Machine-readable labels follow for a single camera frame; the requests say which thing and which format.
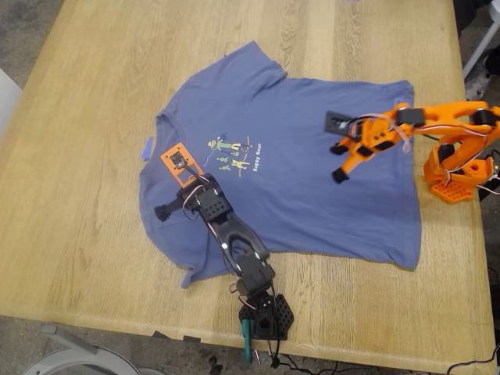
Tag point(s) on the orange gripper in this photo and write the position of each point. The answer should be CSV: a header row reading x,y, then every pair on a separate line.
x,y
362,150

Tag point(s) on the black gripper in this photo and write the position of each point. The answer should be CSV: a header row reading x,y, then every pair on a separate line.
x,y
179,202

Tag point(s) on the blue printed T-shirt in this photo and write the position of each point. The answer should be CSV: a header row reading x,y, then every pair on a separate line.
x,y
293,203

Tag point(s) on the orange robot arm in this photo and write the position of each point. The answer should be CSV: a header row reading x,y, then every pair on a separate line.
x,y
453,111

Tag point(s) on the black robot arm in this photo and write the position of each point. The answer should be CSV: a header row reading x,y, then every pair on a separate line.
x,y
254,273

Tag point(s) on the small blue tape piece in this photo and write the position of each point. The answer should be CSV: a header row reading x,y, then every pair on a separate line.
x,y
147,150

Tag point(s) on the black table clamp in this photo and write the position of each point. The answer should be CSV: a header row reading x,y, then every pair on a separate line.
x,y
488,194

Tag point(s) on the green table clamp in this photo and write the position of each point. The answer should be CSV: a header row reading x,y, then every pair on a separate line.
x,y
247,345

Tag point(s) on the white plastic chair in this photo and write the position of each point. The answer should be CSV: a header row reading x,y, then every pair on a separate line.
x,y
78,357

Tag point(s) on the white metal leg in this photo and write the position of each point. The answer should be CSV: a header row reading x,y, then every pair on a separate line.
x,y
482,45

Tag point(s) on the white flat panel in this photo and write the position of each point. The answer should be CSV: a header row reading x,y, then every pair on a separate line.
x,y
8,101

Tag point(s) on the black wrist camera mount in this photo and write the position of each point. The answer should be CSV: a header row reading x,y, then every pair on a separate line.
x,y
338,121

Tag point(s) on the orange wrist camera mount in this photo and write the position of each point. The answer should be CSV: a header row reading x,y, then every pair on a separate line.
x,y
177,160

